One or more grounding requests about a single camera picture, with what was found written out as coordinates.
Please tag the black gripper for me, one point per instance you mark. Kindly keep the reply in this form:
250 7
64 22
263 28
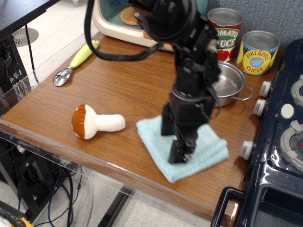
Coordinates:
182 116

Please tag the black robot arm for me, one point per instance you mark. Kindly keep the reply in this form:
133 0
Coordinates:
195 44

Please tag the small stainless steel pot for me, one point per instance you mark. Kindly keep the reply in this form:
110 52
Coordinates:
230 83

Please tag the dark blue toy stove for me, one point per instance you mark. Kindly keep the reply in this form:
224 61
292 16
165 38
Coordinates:
273 193

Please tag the brown plush mushroom toy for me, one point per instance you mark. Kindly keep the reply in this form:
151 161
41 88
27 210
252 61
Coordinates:
85 123

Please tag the pineapple slices can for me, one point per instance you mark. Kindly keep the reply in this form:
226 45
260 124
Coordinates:
257 52

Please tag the tomato sauce can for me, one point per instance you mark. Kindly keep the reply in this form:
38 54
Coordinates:
227 23

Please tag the toy microwave oven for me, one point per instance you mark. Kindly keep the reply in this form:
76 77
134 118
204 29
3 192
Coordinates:
106 16

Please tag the black desk at left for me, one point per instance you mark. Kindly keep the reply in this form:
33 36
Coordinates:
14 14

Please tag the green handled ice cream scoop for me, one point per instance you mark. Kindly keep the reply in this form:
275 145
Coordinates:
62 76

